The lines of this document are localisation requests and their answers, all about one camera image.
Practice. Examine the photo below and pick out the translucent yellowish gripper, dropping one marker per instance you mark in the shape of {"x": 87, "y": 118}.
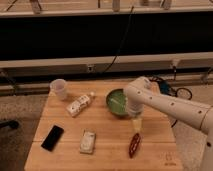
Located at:
{"x": 137, "y": 124}

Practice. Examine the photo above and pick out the green ceramic bowl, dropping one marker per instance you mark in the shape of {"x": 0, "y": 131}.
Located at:
{"x": 115, "y": 101}

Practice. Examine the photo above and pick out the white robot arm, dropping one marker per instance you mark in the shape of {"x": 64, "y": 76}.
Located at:
{"x": 197, "y": 115}

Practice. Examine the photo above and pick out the red snack bar wrapper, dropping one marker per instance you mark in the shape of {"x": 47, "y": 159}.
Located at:
{"x": 134, "y": 144}

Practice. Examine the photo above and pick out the white wrapped packet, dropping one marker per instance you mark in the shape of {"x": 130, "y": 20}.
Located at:
{"x": 87, "y": 142}

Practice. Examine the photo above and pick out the small white labelled bottle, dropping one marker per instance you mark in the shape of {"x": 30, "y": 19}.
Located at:
{"x": 80, "y": 104}

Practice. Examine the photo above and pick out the black smartphone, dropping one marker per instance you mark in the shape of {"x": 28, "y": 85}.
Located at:
{"x": 52, "y": 138}

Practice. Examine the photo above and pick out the clear plastic cup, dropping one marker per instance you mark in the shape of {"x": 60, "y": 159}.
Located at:
{"x": 59, "y": 87}

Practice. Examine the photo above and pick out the black chair base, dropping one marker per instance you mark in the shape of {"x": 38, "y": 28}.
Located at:
{"x": 11, "y": 123}

